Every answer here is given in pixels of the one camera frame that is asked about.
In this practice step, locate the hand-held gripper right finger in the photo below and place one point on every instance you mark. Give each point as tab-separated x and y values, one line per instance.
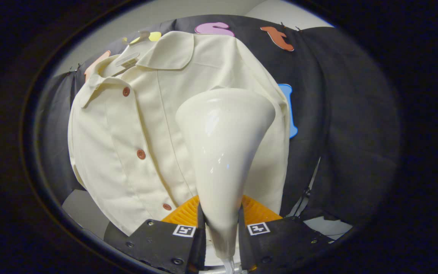
243	247

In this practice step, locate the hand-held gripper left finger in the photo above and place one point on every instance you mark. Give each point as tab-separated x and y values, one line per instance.
200	247

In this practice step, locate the cream garment steamer head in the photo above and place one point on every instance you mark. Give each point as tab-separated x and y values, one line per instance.
224	160

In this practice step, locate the cream button-up shirt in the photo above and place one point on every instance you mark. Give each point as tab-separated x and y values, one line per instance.
127	114

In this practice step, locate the cream clothes hanger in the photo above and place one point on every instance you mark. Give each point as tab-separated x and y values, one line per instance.
127	59

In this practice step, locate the grey drawer cabinet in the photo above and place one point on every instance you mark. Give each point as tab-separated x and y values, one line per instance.
84	213

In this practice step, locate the black backdrop cloth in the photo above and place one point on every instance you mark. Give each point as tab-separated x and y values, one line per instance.
356	114

